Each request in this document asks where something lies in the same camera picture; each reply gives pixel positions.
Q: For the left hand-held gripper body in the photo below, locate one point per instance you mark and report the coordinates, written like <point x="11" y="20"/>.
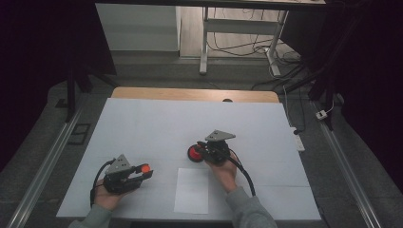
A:
<point x="118" y="177"/>

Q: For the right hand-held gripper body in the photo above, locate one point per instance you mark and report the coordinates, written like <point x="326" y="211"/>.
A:
<point x="218" y="148"/>

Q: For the round red ink pad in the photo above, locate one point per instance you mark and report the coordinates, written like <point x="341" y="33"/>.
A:
<point x="194" y="154"/>

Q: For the person's left hand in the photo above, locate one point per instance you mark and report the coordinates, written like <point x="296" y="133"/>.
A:
<point x="107" y="198"/>

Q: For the person's right hand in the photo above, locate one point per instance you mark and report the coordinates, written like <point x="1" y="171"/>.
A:
<point x="226" y="175"/>

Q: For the white paper sheet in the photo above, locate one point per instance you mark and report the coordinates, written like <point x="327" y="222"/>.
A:
<point x="191" y="190"/>

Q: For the white table cover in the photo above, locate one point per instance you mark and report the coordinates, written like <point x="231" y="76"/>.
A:
<point x="158" y="126"/>

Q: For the wooden table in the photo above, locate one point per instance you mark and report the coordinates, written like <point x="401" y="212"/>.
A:
<point x="190" y="94"/>

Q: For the black floor socket plate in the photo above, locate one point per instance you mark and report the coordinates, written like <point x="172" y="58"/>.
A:
<point x="80" y="133"/>

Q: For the white power strip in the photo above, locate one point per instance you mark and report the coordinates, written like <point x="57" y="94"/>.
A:
<point x="298" y="141"/>

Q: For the black metal stand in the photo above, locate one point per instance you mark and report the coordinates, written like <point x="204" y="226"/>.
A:
<point x="323" y="85"/>
<point x="71" y="91"/>

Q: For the white metal stand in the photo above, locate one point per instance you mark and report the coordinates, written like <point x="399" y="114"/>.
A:
<point x="240" y="47"/>

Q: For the small white plug adapter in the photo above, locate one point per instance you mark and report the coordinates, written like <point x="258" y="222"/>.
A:
<point x="321" y="115"/>

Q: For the light grey cabinet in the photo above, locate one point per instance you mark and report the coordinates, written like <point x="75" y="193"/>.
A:
<point x="139" y="28"/>

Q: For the dark curtain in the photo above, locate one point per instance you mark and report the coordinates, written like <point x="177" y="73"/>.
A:
<point x="38" y="63"/>
<point x="370" y="79"/>

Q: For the aluminium floor rail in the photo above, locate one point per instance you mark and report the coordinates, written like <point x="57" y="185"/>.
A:
<point x="345" y="164"/>
<point x="44" y="167"/>

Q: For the desk with white frame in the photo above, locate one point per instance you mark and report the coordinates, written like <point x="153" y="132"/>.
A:
<point x="240" y="26"/>

